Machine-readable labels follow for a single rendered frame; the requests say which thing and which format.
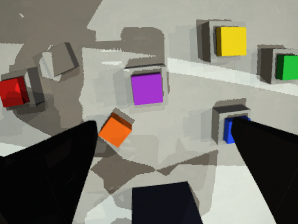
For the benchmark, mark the red button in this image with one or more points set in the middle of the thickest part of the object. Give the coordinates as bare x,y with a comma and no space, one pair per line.
21,89

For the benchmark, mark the green button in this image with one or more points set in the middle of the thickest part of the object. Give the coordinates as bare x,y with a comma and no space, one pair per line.
279,66

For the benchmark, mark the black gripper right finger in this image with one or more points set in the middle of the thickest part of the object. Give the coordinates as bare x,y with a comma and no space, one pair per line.
272,158

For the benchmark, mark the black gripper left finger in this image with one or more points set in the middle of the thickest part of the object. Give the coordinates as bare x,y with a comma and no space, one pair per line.
42,184

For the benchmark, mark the orange block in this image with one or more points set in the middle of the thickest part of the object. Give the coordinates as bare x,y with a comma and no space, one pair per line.
115,129

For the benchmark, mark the blue button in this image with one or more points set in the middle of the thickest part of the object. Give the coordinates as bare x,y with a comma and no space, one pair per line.
221,121

